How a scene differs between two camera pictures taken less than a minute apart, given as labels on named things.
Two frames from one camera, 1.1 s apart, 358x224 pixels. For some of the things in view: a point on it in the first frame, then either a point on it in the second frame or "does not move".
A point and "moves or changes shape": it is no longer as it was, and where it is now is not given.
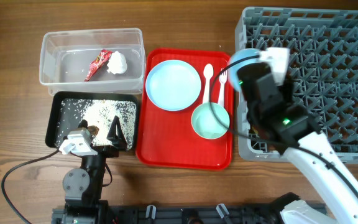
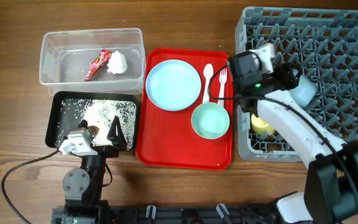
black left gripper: x=118 y=141 does not move
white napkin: x=117 y=63 does not move
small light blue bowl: x=232 y=70 moves or changes shape
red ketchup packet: x=103 y=57 does not move
